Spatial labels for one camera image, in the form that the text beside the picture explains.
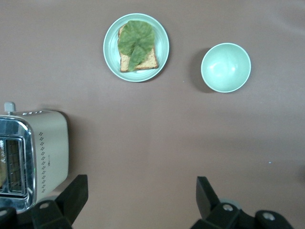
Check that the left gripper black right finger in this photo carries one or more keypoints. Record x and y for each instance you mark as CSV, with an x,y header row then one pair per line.
x,y
214,214

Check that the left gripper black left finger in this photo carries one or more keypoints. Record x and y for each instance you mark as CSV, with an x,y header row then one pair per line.
x,y
69,205

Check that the silver beige toaster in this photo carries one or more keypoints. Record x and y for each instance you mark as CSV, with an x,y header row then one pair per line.
x,y
52,148

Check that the brown table cover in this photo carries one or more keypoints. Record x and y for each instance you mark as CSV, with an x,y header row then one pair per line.
x,y
152,131

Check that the pale green bowl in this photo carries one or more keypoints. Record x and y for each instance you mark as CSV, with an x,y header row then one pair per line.
x,y
226,68

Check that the pale green plate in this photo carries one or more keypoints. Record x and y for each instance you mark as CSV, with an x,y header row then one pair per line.
x,y
112,55

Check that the toast slice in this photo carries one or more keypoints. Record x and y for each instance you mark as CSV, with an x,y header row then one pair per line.
x,y
150,60

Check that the green lettuce leaf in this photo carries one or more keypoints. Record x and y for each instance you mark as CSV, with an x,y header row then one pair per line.
x,y
135,38

